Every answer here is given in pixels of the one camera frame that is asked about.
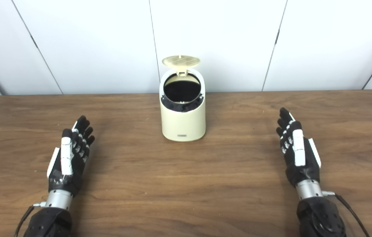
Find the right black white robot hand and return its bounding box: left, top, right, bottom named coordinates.
left=276, top=107, right=322, bottom=188

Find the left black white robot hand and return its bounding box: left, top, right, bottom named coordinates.
left=47, top=115, right=95, bottom=197

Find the cream-colored trash bin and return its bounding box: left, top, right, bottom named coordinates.
left=159, top=55, right=206, bottom=142

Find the round cream bin lid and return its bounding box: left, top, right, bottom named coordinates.
left=162, top=55, right=201, bottom=77

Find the black bin liner bag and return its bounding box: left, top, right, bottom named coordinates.
left=162, top=75, right=204, bottom=113

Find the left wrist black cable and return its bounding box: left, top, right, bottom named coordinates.
left=14, top=202, right=47, bottom=237

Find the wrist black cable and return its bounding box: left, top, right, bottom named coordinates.
left=322, top=191, right=370, bottom=237
left=14, top=202, right=47, bottom=237

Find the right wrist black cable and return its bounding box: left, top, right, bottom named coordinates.
left=322, top=191, right=370, bottom=237

